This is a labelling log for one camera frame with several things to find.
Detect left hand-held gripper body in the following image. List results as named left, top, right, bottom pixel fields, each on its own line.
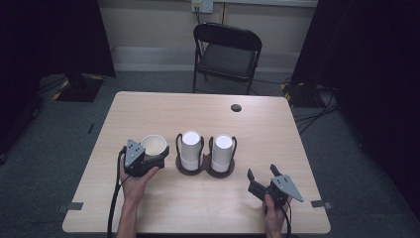
left=123, top=138, right=166, bottom=179

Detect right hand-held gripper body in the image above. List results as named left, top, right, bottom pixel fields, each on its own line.
left=263, top=174, right=305, bottom=208

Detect single white paper cup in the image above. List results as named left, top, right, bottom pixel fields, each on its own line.
left=140, top=134, right=168, bottom=158

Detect dark double cup holder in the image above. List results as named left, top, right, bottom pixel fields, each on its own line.
left=174, top=132, right=239, bottom=179

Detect person's left hand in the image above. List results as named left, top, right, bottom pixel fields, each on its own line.
left=119, top=162, right=160, bottom=206

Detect person's right hand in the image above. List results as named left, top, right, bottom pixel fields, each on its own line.
left=262, top=192, right=294, bottom=238

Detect grey tape piece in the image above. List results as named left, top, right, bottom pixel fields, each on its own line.
left=310, top=199, right=333, bottom=210
left=56, top=201, right=84, bottom=213

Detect black stand base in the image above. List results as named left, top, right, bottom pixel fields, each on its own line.
left=281, top=81, right=332, bottom=109
left=52, top=72, right=106, bottom=103

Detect black folding chair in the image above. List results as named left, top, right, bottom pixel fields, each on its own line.
left=192, top=22, right=263, bottom=96

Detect dark curtain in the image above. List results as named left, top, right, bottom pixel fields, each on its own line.
left=290, top=0, right=420, bottom=212

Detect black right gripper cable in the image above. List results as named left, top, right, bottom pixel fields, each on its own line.
left=280, top=199, right=294, bottom=238

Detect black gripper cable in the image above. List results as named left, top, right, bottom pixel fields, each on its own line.
left=280, top=199, right=294, bottom=238
left=106, top=146, right=129, bottom=238

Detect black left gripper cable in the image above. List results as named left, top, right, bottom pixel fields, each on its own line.
left=106, top=146, right=129, bottom=238

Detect black floor cables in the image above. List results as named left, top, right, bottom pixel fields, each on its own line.
left=292, top=86, right=342, bottom=136

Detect black plug with cable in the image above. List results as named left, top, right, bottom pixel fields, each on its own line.
left=193, top=5, right=203, bottom=25

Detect white wall socket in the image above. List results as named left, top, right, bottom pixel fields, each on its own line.
left=190, top=0, right=215, bottom=15

